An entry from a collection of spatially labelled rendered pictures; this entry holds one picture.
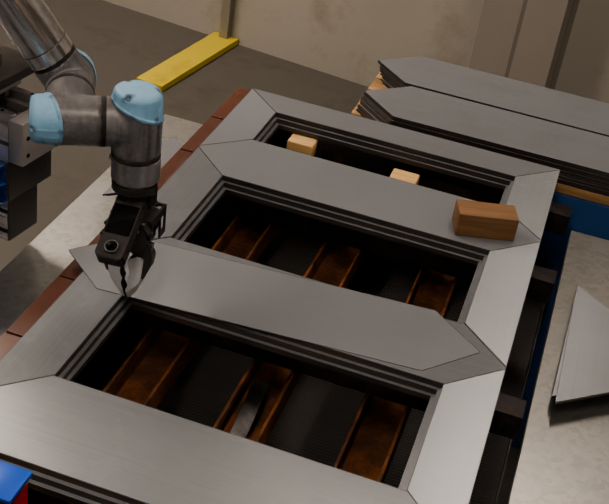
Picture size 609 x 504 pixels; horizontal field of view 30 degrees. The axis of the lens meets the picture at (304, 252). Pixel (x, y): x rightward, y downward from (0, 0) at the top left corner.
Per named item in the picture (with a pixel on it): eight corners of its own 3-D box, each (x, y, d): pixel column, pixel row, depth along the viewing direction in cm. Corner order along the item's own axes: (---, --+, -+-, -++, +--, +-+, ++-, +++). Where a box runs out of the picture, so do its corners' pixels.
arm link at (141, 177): (149, 171, 166) (98, 158, 168) (148, 198, 169) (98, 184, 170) (168, 150, 173) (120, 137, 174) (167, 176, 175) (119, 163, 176)
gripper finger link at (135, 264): (155, 285, 186) (158, 239, 181) (141, 304, 181) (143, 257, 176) (138, 280, 187) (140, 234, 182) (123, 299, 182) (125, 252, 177)
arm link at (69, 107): (32, 119, 172) (105, 122, 174) (28, 155, 163) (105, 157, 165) (32, 72, 168) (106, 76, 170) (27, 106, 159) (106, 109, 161)
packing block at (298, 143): (316, 153, 259) (318, 138, 257) (309, 162, 255) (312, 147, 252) (291, 146, 260) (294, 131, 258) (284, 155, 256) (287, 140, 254)
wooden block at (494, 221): (509, 226, 228) (514, 205, 226) (513, 242, 223) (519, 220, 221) (451, 219, 227) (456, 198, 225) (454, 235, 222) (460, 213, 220)
